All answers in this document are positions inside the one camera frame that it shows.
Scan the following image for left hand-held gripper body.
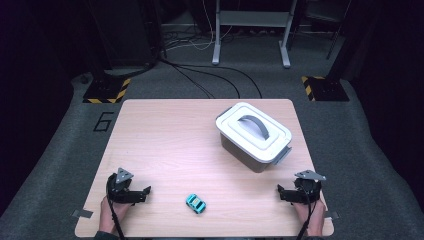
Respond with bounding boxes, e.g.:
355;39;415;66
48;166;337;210
105;167;140;205

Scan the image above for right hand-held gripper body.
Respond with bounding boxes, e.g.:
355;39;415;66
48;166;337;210
292;169;327;205

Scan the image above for turquoise toy car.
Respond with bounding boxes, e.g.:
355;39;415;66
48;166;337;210
185;193;207;215

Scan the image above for grey translucent storage box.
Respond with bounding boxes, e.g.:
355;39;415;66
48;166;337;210
215;106;293;174

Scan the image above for white plastic tray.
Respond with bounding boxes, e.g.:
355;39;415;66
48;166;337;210
214;101;294;165

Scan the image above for black tape floor numeral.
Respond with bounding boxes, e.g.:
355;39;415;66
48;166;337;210
92;111;115;133

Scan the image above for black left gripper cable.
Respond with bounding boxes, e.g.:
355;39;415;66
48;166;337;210
106;181;126;240

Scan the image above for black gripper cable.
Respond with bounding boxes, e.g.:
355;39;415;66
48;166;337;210
295;186;319;240
106;181;126;240

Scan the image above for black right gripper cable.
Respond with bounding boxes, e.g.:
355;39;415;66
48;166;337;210
295;186;319;240

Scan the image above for black yellow striped base plate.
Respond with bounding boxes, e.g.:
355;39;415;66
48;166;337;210
301;75;351;103
82;77;132;105

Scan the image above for black floor cable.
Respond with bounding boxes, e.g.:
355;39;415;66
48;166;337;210
159;58;264;100
168;63;216;100

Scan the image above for black stand post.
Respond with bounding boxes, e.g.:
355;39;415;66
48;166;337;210
83;0;113;86
327;0;379;84

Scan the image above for white floor cable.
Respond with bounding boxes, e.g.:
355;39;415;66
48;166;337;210
164;0;235;52

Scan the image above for white metal table frame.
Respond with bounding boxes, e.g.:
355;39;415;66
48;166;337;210
211;0;299;70

